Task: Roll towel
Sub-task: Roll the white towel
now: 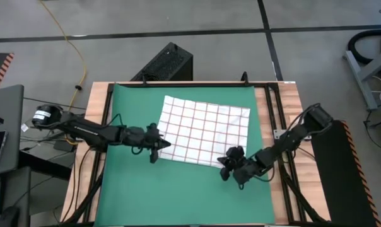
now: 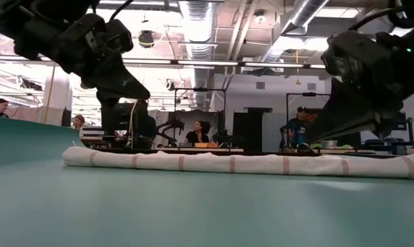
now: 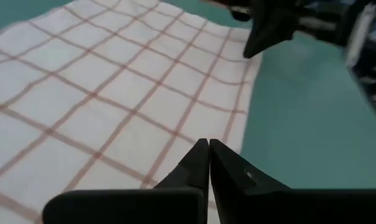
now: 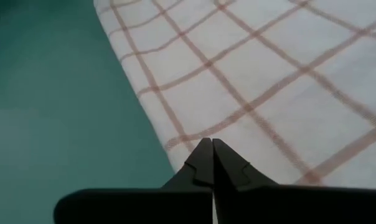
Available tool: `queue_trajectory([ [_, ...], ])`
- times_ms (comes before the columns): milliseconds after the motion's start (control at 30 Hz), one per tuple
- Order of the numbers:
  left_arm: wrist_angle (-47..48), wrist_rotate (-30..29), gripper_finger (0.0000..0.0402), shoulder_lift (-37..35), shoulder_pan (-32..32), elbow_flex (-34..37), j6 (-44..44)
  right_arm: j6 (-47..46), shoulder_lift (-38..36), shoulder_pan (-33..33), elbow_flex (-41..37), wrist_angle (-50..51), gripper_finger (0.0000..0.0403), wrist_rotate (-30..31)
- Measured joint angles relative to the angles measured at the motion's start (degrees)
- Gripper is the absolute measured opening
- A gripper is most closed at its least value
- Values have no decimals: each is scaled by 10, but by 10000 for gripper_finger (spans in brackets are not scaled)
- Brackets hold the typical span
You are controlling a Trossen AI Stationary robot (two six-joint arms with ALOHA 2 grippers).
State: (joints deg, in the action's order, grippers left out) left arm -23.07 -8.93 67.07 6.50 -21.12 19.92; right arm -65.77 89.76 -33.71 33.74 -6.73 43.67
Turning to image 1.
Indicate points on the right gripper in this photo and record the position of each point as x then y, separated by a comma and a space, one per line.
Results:
248, 168

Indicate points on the black metal rig frame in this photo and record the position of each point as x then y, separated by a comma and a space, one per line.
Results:
272, 85

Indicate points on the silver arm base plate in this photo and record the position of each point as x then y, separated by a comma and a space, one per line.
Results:
277, 134

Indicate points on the grey metal stand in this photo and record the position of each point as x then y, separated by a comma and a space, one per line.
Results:
361, 80

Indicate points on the white paper tag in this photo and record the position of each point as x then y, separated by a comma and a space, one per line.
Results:
25, 127

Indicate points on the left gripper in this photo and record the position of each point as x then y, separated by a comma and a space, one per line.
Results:
137, 137

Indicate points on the grey side table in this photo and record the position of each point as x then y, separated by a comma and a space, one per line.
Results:
10, 104

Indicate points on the white red-checked towel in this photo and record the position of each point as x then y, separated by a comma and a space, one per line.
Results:
203, 129

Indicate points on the green table mat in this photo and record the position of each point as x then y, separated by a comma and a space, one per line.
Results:
178, 189

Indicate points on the dark power brick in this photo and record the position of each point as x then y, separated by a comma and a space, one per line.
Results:
63, 146

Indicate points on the black mat clamp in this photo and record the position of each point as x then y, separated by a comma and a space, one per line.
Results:
144, 81
244, 79

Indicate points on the black computer mouse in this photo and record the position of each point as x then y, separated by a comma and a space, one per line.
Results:
8, 217

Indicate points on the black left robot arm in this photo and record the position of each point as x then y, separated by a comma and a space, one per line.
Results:
86, 130

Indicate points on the dark grey desk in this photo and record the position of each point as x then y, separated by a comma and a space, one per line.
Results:
17, 189

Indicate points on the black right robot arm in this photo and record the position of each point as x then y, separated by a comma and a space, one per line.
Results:
291, 138

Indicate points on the black perforated computer tower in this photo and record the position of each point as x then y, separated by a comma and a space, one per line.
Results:
170, 61

